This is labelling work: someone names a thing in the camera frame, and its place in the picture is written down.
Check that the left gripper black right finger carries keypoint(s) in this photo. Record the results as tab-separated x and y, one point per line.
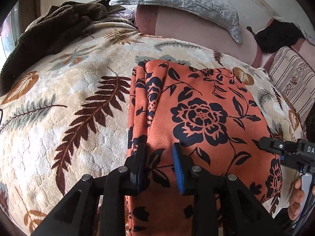
219	201

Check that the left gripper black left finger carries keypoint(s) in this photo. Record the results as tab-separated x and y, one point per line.
97	201

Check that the orange floral garment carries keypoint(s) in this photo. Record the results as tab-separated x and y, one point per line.
215	117

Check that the person's right hand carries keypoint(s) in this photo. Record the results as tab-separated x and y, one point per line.
296	198

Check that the beige striped pillow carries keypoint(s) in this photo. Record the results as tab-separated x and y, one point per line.
294	78

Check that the black cloth item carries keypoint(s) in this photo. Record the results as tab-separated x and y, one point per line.
277	35

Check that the dark brown fleece blanket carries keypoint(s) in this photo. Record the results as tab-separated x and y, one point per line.
50	33

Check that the grey quilted pillow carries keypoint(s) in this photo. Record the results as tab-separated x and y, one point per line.
219	12

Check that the pink bed sheet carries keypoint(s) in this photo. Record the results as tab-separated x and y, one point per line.
181	25

